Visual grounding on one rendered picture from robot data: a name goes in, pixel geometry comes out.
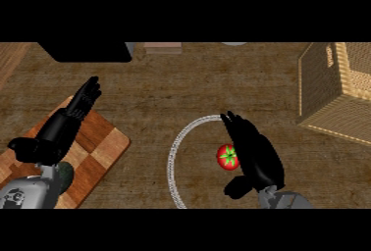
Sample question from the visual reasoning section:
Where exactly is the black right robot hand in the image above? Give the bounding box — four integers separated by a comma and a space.
218, 110, 286, 200

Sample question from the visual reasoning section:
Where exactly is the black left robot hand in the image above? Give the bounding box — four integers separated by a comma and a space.
7, 75, 103, 167

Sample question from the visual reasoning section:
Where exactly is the red tomato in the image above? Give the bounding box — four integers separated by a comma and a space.
214, 143, 242, 172

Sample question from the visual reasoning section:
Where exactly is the round brown placemat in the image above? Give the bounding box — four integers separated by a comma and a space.
167, 114, 266, 210

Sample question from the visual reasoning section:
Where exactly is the wicker basket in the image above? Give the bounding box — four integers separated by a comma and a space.
295, 42, 371, 147

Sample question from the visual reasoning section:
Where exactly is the checkered wooden cutting board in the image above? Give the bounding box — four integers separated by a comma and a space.
0, 95, 131, 210

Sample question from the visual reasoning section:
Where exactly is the black appliance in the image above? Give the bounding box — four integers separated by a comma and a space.
37, 42, 133, 64

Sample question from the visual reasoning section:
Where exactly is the pale wooden block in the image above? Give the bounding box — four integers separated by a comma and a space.
142, 42, 184, 55

